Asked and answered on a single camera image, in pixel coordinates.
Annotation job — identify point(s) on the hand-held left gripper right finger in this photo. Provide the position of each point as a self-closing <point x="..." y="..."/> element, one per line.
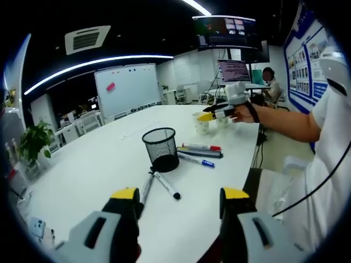
<point x="237" y="219"/>

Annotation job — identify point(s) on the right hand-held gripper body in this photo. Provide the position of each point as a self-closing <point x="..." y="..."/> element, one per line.
<point x="237" y="94"/>

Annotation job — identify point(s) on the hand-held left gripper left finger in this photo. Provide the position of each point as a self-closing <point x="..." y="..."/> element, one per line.
<point x="118" y="219"/>

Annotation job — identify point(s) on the patterned white paper cup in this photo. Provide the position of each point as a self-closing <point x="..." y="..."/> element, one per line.
<point x="201" y="127"/>
<point x="221" y="123"/>

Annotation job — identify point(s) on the red whiteboard marker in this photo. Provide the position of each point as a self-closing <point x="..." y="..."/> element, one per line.
<point x="200" y="146"/>

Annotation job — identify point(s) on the black whiteboard marker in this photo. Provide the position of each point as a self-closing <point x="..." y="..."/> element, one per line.
<point x="166" y="184"/>
<point x="147" y="187"/>

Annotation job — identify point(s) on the blue whiteboard marker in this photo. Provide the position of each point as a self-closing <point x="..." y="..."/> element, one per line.
<point x="196" y="159"/>

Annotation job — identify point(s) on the black mesh pen holder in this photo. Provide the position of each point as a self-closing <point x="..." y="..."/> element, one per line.
<point x="161" y="164"/>

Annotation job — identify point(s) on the white rolling whiteboard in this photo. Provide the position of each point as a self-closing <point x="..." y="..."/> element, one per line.
<point x="129" y="89"/>

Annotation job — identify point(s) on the pink whiteboard eraser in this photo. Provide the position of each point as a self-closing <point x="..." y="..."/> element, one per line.
<point x="110" y="86"/>

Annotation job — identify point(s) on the person's right hand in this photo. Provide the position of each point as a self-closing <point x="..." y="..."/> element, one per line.
<point x="245" y="115"/>

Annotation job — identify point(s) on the laptop with lit screen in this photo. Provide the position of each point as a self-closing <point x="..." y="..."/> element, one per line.
<point x="233" y="70"/>

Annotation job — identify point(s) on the green board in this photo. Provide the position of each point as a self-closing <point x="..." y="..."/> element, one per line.
<point x="257" y="76"/>

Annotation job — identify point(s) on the black blank monitor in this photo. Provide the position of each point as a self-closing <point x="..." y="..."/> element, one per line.
<point x="263" y="53"/>

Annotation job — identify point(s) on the small potted plant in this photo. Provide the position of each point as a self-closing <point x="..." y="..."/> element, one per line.
<point x="165" y="87"/>

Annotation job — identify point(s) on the hanging display screen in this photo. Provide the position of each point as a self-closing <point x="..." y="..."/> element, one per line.
<point x="219" y="35"/>

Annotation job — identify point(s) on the light blue smartphone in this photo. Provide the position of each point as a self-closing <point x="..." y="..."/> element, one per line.
<point x="37" y="227"/>

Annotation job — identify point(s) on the long ceiling light strip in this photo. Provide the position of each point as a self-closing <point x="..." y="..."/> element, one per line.
<point x="197" y="6"/>
<point x="109" y="59"/>

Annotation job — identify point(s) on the white chest-worn device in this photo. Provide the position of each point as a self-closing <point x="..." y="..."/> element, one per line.
<point x="333" y="65"/>

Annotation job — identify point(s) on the person's white shirt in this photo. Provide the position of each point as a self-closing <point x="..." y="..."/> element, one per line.
<point x="334" y="123"/>

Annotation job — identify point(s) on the group of white office chairs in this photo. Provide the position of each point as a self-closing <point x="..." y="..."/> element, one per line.
<point x="87" y="120"/>

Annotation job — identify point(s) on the large potted green plant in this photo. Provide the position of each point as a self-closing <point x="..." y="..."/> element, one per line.
<point x="34" y="139"/>

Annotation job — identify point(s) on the white drink bottle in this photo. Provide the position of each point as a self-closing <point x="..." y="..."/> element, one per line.
<point x="9" y="153"/>
<point x="14" y="149"/>

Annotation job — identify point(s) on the white tall cabinet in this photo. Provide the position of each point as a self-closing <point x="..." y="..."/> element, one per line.
<point x="44" y="112"/>

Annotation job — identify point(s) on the ceiling air conditioner vent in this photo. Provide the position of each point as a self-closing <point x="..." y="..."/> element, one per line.
<point x="86" y="39"/>

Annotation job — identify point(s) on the white display stand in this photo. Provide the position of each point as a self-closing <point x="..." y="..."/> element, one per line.
<point x="22" y="54"/>

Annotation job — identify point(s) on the blue white wall poster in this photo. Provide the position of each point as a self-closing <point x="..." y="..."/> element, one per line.
<point x="301" y="63"/>

